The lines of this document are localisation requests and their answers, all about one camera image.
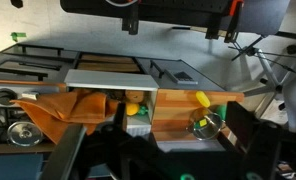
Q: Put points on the white toy sink basin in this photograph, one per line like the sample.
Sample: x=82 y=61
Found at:
x=111 y=80

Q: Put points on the grey toy oven door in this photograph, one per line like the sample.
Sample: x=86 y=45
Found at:
x=8 y=60

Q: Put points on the small yellow toy cube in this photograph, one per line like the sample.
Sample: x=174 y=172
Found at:
x=203 y=122

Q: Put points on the orange plush toy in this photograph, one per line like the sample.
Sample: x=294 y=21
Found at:
x=71 y=110

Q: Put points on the long yellow plush toy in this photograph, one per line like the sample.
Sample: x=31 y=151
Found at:
x=203 y=99

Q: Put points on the wooden slat cabinet front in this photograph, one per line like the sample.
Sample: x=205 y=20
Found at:
x=108 y=63

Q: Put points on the yellow lemon plush toy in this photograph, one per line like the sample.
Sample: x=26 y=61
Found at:
x=132 y=109

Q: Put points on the green tape piece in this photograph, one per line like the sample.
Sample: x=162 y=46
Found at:
x=18 y=35

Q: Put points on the black perforated table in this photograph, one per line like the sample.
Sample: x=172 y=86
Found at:
x=174 y=10

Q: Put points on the black table clamp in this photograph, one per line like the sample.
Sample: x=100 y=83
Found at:
x=131 y=21
x=213 y=31

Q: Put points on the black stove knob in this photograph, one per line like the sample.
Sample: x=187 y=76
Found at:
x=4 y=96

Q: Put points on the white ice dispenser panel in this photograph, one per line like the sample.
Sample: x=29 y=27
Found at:
x=183 y=77

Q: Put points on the small steel pot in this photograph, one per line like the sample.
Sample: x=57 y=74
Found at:
x=206 y=128

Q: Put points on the small green plush toy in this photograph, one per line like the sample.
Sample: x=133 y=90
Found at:
x=142 y=110

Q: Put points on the black tripod legs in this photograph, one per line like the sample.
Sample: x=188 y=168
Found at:
x=250 y=50

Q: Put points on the silver office chair base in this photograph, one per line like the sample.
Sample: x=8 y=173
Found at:
x=267 y=70

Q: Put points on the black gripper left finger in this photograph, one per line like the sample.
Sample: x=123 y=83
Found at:
x=64 y=150

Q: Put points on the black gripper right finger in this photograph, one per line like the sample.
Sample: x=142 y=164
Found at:
x=258 y=143

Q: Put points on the large blue planter box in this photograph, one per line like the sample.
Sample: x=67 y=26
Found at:
x=14 y=166

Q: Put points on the wooden counter top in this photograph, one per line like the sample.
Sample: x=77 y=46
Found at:
x=174 y=110

